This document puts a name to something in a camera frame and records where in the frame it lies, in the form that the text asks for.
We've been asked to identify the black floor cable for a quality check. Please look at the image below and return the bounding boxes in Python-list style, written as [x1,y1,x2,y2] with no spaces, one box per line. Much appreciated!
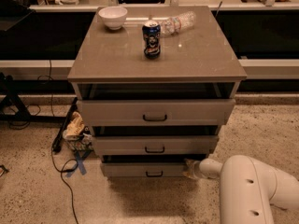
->
[50,143,79,224]

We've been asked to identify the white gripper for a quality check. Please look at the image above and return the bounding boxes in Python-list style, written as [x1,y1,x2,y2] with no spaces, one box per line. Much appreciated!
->
[182,159,202,180]

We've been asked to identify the grey drawer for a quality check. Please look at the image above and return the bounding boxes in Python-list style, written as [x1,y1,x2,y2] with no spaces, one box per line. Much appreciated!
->
[77,99,235,126]
[92,135,219,156]
[101,155,206,177]

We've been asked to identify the grey bottom drawer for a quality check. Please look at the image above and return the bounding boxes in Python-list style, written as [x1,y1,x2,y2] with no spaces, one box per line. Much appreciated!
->
[101,155,206,177]

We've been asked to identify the blue soda can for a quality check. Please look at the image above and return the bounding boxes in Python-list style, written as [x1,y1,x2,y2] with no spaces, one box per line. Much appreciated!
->
[142,20,161,59]

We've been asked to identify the crumpled snack bags box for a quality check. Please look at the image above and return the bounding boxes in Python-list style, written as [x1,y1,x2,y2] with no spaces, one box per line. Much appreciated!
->
[63,111,93,151]

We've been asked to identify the blue tape cross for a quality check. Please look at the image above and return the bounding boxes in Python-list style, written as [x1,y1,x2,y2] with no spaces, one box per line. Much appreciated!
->
[65,150,92,177]

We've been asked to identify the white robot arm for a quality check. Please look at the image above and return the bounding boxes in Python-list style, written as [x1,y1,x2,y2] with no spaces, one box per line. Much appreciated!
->
[183,155,299,224]

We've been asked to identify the grey top drawer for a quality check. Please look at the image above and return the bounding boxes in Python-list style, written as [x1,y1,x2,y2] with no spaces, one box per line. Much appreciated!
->
[77,99,235,126]

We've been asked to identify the white ceramic bowl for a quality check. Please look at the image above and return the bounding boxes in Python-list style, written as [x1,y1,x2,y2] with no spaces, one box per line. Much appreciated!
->
[98,7,128,30]

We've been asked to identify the clear plastic bottle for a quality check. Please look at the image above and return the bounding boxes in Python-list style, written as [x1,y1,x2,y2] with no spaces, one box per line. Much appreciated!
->
[160,11,196,35]

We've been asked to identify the black power strip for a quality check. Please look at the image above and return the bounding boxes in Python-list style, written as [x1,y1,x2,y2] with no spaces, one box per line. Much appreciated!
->
[51,98,77,153]

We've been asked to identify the grey middle drawer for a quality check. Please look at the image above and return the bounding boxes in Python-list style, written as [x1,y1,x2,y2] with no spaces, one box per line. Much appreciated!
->
[92,135,219,156]

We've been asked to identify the black stand legs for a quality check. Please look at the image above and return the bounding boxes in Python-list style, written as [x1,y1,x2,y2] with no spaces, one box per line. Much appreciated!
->
[0,73,65,122]

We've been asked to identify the grey drawer cabinet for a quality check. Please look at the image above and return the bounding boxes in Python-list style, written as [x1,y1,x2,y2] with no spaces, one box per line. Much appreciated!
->
[68,7,247,177]

